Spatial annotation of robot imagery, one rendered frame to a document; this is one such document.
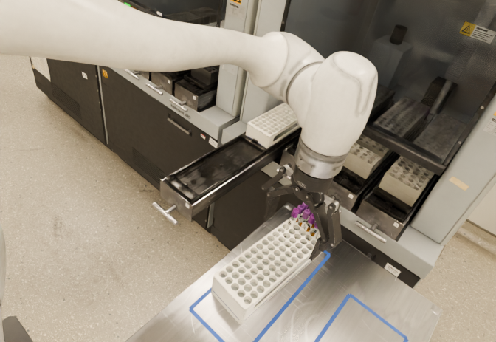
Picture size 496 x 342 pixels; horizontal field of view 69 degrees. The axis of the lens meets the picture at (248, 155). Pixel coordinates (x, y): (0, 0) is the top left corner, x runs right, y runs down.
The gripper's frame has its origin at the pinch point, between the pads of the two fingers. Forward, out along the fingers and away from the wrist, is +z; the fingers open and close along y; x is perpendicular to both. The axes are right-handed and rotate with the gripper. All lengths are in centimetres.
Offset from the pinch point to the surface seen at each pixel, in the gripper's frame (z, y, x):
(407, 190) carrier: 6.1, 9.4, 45.4
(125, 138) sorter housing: 64, -123, 26
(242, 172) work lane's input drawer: 12.1, -29.4, 15.0
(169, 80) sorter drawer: 12, -88, 29
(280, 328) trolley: 10.6, 10.6, -12.6
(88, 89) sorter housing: 49, -156, 23
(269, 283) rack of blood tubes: 4.9, 3.7, -10.2
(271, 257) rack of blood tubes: 5.4, -0.4, -4.7
